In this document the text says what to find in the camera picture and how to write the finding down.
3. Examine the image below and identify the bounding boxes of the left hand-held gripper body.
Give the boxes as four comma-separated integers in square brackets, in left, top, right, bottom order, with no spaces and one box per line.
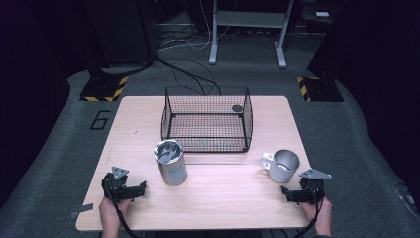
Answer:
[101,166,142,203]

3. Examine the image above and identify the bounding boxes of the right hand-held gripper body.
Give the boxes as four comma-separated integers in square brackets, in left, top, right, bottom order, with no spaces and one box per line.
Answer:
[298,168,333,205]

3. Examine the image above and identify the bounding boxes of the steel mug with white handle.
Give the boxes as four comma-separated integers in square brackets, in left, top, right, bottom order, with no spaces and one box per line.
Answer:
[261,149,301,184]

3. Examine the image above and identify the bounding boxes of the steel tumbler with lid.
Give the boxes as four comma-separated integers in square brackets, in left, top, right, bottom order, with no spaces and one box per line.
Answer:
[154,139,188,187]

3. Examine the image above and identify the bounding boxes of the black wire basket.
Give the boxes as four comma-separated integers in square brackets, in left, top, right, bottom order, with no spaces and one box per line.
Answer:
[160,85,254,154]

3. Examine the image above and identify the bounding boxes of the person's left hand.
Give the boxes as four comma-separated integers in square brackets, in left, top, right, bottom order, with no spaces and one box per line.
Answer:
[98,196,132,226]

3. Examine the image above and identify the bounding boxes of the person's right hand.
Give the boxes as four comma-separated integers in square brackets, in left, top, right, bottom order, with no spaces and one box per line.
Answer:
[299,196,333,227]

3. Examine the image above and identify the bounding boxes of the hazard striped stand base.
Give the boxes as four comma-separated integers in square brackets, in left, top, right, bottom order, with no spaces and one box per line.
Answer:
[79,75,129,103]
[295,75,346,103]

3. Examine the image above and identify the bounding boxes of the black cabinet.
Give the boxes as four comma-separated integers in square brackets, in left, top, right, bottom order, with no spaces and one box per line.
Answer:
[83,0,157,72]

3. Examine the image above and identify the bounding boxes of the right hand-held gripper black cable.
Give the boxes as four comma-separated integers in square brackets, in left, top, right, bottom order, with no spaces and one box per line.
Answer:
[292,187,325,238]

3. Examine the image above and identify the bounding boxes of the hand-held gripper black cable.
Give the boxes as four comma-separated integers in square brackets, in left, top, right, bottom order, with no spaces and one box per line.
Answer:
[292,187,325,238]
[104,184,142,238]

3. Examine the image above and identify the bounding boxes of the left hand-held gripper black cable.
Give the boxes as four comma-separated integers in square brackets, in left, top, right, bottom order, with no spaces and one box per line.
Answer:
[104,184,142,238]

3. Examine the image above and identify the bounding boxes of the black floor cable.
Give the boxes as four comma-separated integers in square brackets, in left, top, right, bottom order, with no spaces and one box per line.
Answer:
[154,54,223,97]

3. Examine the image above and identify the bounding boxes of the white floor cable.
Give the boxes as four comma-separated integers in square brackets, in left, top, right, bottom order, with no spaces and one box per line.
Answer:
[157,0,233,53]

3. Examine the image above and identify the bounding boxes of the white metal stand frame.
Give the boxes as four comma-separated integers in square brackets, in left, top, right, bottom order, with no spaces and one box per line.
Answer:
[208,0,295,69]

